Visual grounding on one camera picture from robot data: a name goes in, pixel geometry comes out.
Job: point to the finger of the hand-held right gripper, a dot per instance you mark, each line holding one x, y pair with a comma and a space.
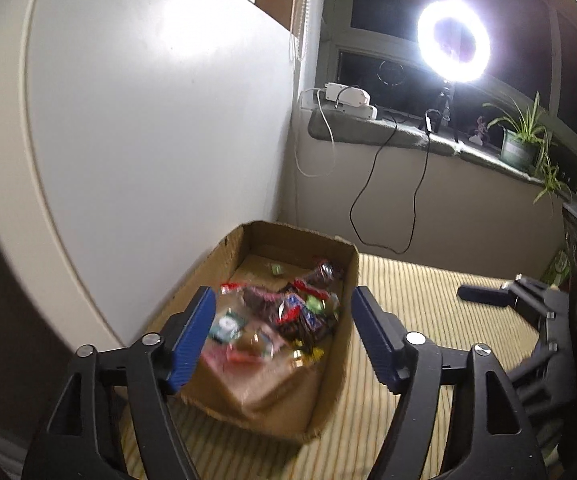
528, 370
483, 294

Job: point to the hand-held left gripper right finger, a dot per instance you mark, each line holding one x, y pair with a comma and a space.
376, 340

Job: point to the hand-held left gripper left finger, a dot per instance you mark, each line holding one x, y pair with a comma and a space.
193, 340

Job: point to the small green candy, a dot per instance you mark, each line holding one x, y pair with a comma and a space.
316, 305

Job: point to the large brown chocolate bar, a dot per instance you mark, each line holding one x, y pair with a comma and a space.
298, 332

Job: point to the mini chocolate bar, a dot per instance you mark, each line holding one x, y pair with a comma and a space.
293, 305

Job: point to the light green snack packet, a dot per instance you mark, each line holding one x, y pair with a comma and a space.
276, 269

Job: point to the brown cardboard box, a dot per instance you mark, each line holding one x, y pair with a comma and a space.
288, 240

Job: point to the striped blanket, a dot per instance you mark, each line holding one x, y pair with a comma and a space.
418, 285

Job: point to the green printed bag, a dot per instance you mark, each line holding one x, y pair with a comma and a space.
558, 265

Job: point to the potted spider plant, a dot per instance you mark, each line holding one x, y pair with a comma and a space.
515, 147

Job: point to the small figurine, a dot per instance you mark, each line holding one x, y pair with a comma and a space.
480, 130

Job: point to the black tripod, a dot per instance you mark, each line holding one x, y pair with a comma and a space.
446, 100

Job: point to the white power strip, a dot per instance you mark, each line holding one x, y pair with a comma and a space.
351, 97

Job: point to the white window frame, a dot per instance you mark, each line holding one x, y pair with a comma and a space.
368, 42

